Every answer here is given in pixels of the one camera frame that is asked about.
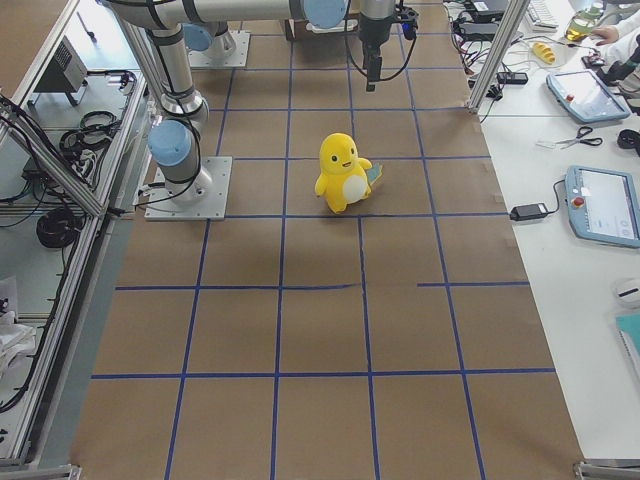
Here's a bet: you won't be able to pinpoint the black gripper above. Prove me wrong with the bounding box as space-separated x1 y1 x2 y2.
362 43 382 92

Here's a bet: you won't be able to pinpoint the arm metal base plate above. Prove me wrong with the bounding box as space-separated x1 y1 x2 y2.
185 29 250 70
143 156 233 221

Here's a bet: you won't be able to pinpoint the blue teach pendant near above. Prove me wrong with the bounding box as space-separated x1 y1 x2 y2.
565 165 639 249

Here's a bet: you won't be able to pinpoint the yellow plush toy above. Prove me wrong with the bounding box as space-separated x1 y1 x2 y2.
314 133 383 214

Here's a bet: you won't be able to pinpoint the black power adapter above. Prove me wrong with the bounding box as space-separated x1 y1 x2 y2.
509 203 549 222

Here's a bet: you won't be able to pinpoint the blue teach pendant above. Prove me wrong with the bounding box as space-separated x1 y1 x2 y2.
565 165 639 249
546 70 631 124

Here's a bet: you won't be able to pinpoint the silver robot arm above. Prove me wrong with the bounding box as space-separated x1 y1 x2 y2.
109 1 403 120
183 21 236 58

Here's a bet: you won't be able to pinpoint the black scissors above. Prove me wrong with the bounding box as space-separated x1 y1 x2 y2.
556 126 603 149

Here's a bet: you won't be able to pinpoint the aluminium frame post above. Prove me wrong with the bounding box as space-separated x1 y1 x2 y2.
466 0 529 113

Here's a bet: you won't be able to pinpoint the yellow banana toy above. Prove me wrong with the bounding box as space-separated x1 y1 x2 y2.
531 42 556 65

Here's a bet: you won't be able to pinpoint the blue teach pendant far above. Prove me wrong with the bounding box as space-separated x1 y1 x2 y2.
546 70 631 124

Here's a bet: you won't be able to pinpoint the person hand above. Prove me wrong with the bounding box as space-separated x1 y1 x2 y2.
590 25 620 46

